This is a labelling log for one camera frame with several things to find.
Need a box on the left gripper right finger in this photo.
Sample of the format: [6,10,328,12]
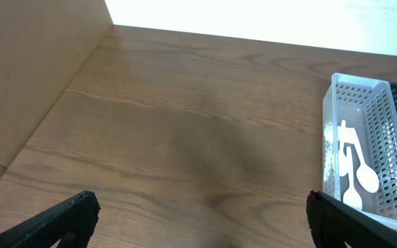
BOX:
[306,190,397,248]

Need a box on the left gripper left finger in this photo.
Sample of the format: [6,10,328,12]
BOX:
[0,191,101,247]

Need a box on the white utensil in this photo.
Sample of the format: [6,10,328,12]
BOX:
[343,146,363,211]

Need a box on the white spoon hidden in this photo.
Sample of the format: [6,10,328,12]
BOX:
[340,120,379,193]

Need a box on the white spoon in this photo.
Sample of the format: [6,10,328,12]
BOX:
[323,122,334,182]
[338,126,348,177]

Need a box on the clear plastic basket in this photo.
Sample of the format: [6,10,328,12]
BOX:
[323,73,397,230]

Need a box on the brown cardboard panel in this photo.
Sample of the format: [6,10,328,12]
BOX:
[0,0,112,178]

